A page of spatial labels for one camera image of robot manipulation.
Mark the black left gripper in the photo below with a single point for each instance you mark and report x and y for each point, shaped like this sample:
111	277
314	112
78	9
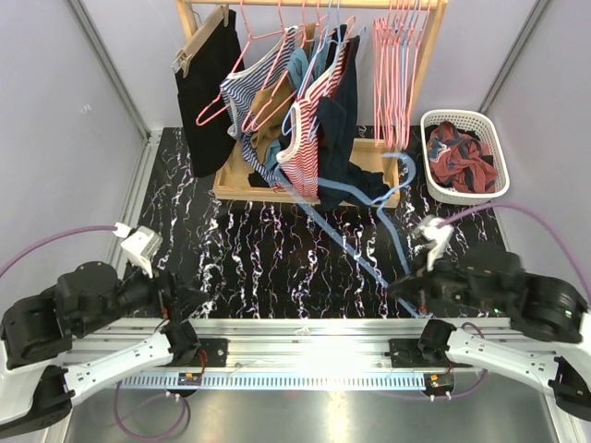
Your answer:
182	301

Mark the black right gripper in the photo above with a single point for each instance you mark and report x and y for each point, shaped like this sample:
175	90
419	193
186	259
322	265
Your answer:
417	287

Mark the maroon tank top grey trim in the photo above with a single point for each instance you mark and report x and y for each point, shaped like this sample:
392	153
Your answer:
459	160

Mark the light blue wire hanger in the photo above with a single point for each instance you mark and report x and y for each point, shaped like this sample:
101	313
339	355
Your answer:
332	37
378	202

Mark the red white striped tank top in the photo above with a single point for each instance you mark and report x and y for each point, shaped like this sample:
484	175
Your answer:
300	160

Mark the navy tank top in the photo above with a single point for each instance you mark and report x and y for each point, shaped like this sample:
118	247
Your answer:
337	115

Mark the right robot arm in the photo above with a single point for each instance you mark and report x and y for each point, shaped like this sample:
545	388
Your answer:
542	308

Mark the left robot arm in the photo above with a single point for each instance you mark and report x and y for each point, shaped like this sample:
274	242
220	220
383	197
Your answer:
37	389

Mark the brown tank top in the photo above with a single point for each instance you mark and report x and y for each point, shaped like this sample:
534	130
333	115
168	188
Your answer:
266	134

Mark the pink hanger striped top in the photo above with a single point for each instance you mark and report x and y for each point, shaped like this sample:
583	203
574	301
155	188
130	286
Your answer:
238	88

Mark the pink hanger brown top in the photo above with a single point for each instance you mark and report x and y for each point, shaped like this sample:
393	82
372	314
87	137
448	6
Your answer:
277	100

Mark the teal tank top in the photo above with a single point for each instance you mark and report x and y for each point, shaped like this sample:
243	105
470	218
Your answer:
274	148

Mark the wooden clip hanger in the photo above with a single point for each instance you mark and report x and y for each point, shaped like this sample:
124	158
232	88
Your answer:
198	41

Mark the black marble pattern mat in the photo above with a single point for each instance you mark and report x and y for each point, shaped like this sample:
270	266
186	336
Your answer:
265	260

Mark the white perforated plastic basket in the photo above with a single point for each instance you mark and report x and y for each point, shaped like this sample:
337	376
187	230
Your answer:
486	131

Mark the wooden clothes rack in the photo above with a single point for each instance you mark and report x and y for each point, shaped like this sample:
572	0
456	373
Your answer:
230	183

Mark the black skirt on rack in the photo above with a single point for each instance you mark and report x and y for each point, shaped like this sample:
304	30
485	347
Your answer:
210	145

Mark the bundle of empty pink hangers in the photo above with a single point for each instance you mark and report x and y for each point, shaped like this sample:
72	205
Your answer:
397	40

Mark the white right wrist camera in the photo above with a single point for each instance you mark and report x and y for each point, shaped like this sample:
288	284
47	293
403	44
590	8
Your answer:
437	235

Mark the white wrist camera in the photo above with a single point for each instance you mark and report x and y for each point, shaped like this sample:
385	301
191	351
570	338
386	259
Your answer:
139	245
437	235

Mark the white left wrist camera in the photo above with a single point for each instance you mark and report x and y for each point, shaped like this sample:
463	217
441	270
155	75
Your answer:
139	245

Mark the aluminium mounting rail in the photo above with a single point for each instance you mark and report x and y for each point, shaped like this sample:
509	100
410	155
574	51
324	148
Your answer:
336	354

